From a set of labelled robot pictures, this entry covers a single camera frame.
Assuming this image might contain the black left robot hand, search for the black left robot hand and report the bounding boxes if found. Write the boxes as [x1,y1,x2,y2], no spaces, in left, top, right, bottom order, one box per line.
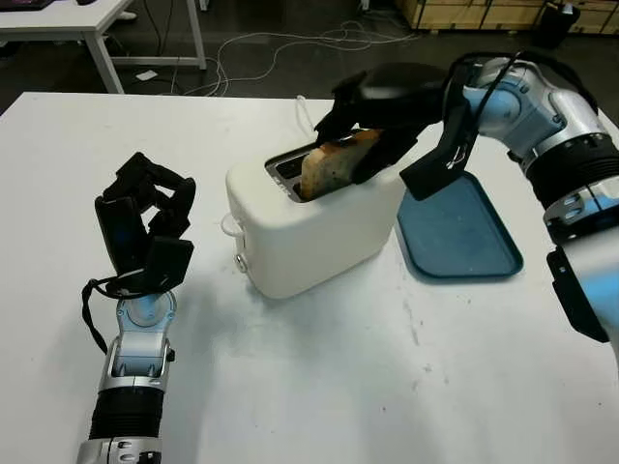
[94,152,197,277]

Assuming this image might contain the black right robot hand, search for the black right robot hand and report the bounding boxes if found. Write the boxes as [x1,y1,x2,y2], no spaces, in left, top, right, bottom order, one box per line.
[312,62,452,187]

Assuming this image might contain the toasted bread slice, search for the toasted bread slice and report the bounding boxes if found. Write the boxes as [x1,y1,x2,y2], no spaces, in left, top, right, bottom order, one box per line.
[300,128,386,202]

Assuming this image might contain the white toaster lever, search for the white toaster lever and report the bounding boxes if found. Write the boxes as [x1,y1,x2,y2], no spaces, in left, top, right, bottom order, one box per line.
[220,215,246,240]

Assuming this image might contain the white two-slot toaster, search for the white two-slot toaster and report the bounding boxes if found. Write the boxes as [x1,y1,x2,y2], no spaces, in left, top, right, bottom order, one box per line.
[224,128,405,302]

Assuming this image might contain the blue plastic tray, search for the blue plastic tray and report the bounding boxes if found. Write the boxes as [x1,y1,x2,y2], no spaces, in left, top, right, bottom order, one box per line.
[395,172,525,283]

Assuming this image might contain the wooden crate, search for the wooden crate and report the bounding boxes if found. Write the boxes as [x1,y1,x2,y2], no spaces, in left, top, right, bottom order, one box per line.
[394,0,619,35]

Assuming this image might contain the black waste bin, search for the black waste bin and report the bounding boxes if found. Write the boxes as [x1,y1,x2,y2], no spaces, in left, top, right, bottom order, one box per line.
[534,2,581,49]

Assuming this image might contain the white office desk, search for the white office desk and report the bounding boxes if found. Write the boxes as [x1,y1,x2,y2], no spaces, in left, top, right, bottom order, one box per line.
[0,0,209,96]

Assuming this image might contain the dark laptop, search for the dark laptop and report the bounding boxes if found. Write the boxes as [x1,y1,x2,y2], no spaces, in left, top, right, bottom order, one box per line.
[0,0,52,13]

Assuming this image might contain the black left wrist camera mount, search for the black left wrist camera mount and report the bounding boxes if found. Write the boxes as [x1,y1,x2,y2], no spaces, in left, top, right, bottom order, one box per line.
[142,236,196,294]

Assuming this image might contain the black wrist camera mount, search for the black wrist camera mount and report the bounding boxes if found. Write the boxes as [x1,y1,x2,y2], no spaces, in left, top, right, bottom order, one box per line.
[398,96,478,202]
[142,236,196,294]

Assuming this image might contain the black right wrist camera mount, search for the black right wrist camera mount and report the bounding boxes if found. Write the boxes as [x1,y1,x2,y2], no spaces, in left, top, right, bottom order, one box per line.
[398,96,478,202]

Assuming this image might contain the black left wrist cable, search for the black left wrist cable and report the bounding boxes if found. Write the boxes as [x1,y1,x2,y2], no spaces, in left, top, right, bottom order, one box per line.
[79,272,166,355]

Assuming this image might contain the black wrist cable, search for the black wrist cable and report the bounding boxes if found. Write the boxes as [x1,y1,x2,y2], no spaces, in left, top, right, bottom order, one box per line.
[449,47,602,132]
[79,272,166,355]

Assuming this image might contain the white toaster power cord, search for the white toaster power cord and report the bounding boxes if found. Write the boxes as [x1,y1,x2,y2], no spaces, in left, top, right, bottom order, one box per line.
[294,95,318,137]

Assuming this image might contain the white cables on floor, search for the white cables on floor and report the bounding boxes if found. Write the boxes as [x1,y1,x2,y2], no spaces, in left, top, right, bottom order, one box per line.
[168,22,418,98]

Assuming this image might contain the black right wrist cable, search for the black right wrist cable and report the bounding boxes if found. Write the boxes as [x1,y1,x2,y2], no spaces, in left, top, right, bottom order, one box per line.
[449,47,602,132]

